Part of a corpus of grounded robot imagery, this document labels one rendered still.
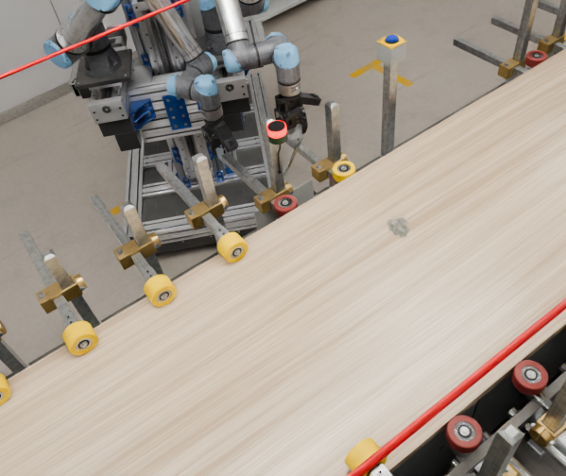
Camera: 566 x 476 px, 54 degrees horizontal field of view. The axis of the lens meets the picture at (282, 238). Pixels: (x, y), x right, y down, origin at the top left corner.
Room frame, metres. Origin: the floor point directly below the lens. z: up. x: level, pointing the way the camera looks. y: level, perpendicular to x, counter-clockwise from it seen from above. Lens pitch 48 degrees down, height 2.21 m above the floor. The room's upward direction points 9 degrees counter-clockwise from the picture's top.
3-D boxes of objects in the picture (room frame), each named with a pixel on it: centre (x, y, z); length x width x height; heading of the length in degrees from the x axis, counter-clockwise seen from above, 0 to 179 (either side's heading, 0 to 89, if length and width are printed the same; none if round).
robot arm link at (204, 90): (1.69, 0.18, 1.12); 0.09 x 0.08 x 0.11; 57
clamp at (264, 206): (1.41, 0.00, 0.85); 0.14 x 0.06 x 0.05; 118
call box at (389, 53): (1.67, -0.46, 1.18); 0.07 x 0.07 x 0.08; 28
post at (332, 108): (1.54, -0.23, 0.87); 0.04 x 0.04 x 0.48; 28
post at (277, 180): (1.42, -0.01, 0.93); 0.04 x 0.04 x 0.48; 28
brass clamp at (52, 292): (1.05, 0.67, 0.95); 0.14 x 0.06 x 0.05; 118
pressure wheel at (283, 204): (1.31, -0.03, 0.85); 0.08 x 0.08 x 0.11
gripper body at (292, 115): (1.56, -0.10, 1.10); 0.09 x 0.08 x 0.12; 119
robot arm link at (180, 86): (1.76, 0.25, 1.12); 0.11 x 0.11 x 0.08; 57
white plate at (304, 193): (1.46, -0.03, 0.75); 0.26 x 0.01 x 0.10; 118
